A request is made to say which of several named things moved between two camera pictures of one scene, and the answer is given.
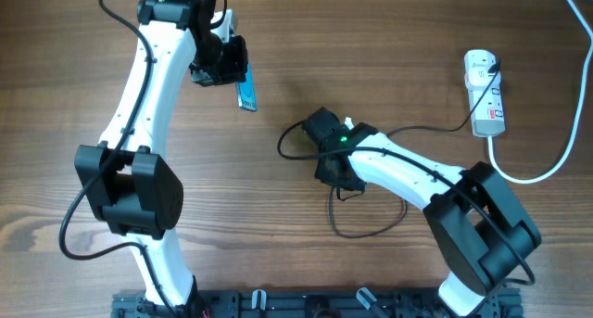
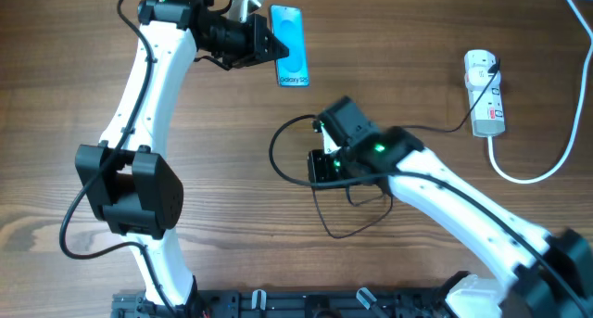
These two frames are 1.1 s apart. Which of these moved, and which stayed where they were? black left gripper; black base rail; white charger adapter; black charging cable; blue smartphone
Moved: blue smartphone; black left gripper; black charging cable
Stayed: white charger adapter; black base rail
